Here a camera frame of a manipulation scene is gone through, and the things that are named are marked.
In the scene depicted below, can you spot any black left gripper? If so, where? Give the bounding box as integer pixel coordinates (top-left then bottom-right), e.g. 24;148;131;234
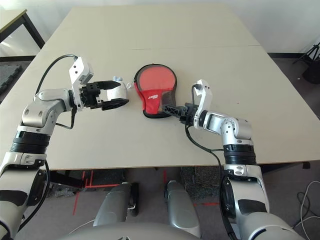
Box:
79;80;130;111

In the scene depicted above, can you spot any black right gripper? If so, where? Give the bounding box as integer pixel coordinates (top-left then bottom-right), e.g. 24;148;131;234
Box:
161;102;201;127

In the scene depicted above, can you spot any grey plush keychain toy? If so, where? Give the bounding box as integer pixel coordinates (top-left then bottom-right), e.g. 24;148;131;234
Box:
99;76;136;103

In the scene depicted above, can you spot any black and red paddle case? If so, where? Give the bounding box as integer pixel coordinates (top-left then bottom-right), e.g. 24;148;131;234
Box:
133;62;179;120

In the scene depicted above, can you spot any dark speckled foam floor mat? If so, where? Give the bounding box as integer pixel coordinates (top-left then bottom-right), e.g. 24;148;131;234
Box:
179;166;223;201

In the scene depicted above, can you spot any black table base foot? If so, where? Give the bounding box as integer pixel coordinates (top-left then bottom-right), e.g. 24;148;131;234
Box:
261;161;311;174
49;170;83;189

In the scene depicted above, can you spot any grey robot right leg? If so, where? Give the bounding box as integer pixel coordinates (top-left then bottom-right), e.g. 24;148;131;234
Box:
163;180;201;238

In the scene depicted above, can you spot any grey robot leg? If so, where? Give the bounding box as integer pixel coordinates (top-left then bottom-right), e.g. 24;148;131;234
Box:
93;181;140;227
163;180;201;238

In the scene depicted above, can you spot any black foam floor tile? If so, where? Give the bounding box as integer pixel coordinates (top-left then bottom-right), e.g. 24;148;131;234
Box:
0;71;22;92

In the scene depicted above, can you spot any grey robot left leg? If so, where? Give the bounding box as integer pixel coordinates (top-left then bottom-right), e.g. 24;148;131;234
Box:
93;181;140;227

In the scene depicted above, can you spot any side table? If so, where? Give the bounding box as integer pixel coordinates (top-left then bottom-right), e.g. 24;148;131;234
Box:
0;8;46;63

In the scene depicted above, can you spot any grey robot torso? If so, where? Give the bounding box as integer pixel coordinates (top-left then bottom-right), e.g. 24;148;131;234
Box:
58;222;201;240

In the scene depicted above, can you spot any black bag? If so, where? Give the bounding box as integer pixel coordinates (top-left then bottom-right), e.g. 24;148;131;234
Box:
301;62;320;85

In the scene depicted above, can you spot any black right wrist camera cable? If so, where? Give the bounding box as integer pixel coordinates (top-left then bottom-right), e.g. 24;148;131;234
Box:
184;83;233;240

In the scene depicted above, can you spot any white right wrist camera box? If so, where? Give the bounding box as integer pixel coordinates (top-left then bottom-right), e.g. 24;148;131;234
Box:
192;79;215;130

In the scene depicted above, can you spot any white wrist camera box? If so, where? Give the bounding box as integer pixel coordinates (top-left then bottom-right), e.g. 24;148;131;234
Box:
192;79;215;130
67;56;95;113

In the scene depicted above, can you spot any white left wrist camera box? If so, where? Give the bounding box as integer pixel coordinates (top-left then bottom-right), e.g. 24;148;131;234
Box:
67;56;95;113

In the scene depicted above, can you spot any thin white floor cable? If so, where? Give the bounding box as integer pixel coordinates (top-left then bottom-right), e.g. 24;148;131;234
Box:
67;219;97;236

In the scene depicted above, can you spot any white floor cable bundle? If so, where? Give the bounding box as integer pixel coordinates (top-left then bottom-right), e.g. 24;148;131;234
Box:
292;180;320;228

